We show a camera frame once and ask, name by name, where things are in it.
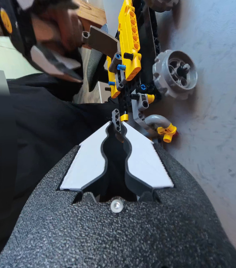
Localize yellow black toy vehicle model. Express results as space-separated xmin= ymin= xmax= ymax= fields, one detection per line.
xmin=82 ymin=0 xmax=198 ymax=145

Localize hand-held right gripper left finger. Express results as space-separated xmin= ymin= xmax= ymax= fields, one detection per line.
xmin=59 ymin=121 xmax=113 ymax=192

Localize brown wooden table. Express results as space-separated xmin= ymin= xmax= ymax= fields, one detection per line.
xmin=76 ymin=0 xmax=107 ymax=51

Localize grey ribbed strip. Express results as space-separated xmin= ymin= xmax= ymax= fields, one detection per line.
xmin=88 ymin=48 xmax=104 ymax=92

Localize person's left hand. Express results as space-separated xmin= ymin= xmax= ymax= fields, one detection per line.
xmin=35 ymin=9 xmax=84 ymax=54

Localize person's dark clothed legs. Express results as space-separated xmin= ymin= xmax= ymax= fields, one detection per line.
xmin=0 ymin=72 xmax=120 ymax=268

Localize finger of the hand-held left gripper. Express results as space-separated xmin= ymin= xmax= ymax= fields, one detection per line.
xmin=55 ymin=56 xmax=82 ymax=70
xmin=31 ymin=45 xmax=83 ymax=83

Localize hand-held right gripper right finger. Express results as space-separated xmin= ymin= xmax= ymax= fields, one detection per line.
xmin=122 ymin=121 xmax=174 ymax=197

